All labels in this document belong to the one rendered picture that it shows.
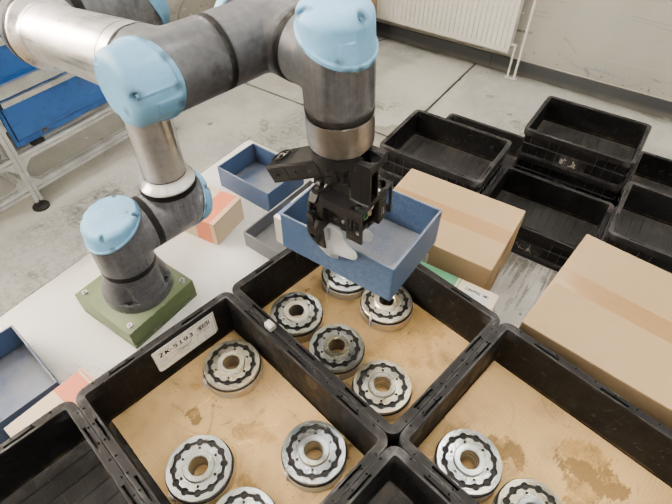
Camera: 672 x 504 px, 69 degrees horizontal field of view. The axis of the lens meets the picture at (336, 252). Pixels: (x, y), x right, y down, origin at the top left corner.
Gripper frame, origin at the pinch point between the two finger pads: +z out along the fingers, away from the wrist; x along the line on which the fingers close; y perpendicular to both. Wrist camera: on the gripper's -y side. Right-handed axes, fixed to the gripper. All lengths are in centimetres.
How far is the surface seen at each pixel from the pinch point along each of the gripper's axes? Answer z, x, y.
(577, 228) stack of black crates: 82, 111, 26
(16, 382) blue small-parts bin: 39, -41, -54
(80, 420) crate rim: 16.1, -37.9, -20.3
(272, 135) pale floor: 122, 128, -144
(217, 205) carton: 36, 18, -53
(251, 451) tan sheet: 27.1, -25.0, 0.0
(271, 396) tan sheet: 27.7, -15.8, -3.7
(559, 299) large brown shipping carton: 23.9, 29.0, 30.2
